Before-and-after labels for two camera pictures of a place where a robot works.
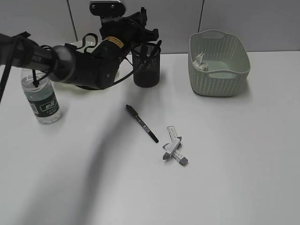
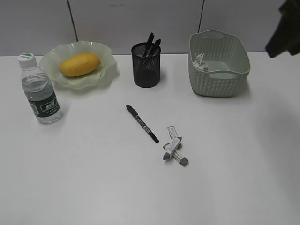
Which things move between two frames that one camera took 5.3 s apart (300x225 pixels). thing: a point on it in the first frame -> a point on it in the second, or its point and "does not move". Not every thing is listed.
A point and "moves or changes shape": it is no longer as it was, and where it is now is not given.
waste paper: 199,64 does not move
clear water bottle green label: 42,99 does not move
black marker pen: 144,53 moves or changes shape
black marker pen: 139,120 does not move
